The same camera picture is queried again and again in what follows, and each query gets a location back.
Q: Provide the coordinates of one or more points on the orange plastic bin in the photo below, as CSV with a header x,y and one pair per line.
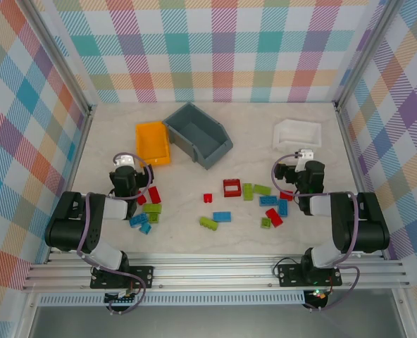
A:
x,y
152,141

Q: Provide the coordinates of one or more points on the white plastic bin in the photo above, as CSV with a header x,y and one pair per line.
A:
x,y
296,135

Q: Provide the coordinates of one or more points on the small green lego brick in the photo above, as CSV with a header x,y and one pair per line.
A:
x,y
154,218
266,223

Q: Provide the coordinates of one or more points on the grey plastic bin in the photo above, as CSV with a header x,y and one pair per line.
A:
x,y
198,135

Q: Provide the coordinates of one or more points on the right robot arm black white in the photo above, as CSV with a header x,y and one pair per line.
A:
x,y
367,225

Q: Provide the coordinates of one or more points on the small red lego brick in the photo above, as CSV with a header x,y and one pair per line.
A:
x,y
207,198

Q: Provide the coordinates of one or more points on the small circuit board with lights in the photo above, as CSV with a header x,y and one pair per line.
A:
x,y
319,295

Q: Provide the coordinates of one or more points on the small circuit board with connectors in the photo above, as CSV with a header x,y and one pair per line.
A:
x,y
124,301

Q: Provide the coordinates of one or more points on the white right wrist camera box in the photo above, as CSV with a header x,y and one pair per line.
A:
x,y
305,155

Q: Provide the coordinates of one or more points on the aluminium side rail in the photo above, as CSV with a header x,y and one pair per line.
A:
x,y
353,158
77,158

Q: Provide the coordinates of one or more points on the red lego window frame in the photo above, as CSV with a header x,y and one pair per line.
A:
x,y
232,181

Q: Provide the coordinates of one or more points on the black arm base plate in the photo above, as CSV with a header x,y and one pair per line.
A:
x,y
287,276
145,276

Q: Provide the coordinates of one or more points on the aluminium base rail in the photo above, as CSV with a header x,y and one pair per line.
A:
x,y
212,271

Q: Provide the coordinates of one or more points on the aluminium frame post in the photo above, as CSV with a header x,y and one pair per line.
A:
x,y
57,53
367,53

